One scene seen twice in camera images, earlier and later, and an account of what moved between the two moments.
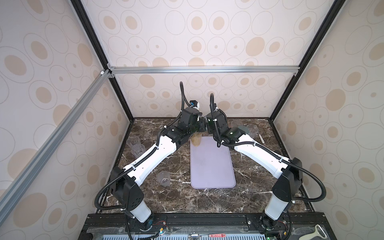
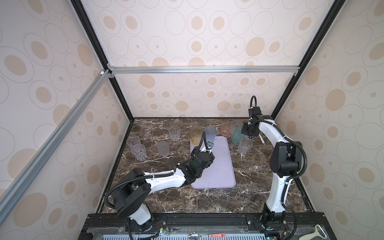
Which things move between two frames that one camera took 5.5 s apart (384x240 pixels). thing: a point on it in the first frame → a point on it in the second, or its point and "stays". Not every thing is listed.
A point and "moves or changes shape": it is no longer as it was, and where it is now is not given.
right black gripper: [208, 129] → [245, 130]
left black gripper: [202, 124] → [209, 161]
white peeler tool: [319, 232] stays
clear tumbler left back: [133, 140] stays
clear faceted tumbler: [236, 123] moves or changes shape
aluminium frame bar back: [252, 69] stays
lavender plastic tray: [211, 166] stays
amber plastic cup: [196, 138] stays
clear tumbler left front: [137, 149] stays
